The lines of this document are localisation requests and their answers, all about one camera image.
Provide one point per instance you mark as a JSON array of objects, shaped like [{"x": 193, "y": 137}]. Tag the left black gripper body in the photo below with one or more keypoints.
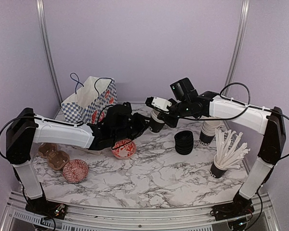
[{"x": 132, "y": 131}]

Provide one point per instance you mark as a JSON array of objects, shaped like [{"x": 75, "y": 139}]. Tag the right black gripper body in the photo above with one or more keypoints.
[{"x": 183, "y": 109}]

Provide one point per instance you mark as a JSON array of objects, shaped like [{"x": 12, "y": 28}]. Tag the stack of black lids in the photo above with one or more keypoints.
[{"x": 184, "y": 142}]

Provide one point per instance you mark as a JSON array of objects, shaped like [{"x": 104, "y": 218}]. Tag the black paper coffee cup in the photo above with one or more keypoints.
[{"x": 155, "y": 124}]

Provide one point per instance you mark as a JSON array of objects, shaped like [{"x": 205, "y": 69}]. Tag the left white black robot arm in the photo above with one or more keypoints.
[{"x": 28, "y": 128}]

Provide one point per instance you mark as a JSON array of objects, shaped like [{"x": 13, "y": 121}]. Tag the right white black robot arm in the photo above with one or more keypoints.
[{"x": 211, "y": 106}]

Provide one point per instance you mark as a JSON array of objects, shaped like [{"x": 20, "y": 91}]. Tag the stack of black paper cups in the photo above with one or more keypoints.
[{"x": 207, "y": 132}]

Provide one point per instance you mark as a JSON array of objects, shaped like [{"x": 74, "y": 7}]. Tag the red floral ceramic bowl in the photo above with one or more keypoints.
[{"x": 124, "y": 149}]

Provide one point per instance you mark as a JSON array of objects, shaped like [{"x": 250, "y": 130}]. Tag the blue checkered paper bag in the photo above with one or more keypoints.
[{"x": 90, "y": 101}]

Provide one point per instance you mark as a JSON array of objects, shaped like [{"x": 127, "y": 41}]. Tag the bundle of white wrapped straws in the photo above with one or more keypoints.
[{"x": 229, "y": 154}]

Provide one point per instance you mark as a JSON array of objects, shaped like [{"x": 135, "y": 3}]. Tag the red geometric ceramic bowl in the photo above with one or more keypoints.
[{"x": 75, "y": 171}]

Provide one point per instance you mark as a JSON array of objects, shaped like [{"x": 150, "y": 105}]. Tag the black cup holding straws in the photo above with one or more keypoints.
[{"x": 216, "y": 171}]

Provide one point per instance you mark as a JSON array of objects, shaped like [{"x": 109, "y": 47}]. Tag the brown cardboard cup carrier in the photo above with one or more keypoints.
[{"x": 56, "y": 159}]

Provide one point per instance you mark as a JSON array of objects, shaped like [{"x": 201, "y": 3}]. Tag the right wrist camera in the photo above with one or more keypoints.
[{"x": 158, "y": 104}]

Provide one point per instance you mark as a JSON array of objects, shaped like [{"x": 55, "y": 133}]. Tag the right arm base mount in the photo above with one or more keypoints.
[{"x": 238, "y": 207}]

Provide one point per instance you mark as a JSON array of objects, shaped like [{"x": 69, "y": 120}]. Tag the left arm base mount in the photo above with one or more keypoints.
[{"x": 47, "y": 208}]

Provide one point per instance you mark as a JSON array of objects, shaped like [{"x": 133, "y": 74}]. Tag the aluminium front frame rail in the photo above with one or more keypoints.
[{"x": 95, "y": 218}]

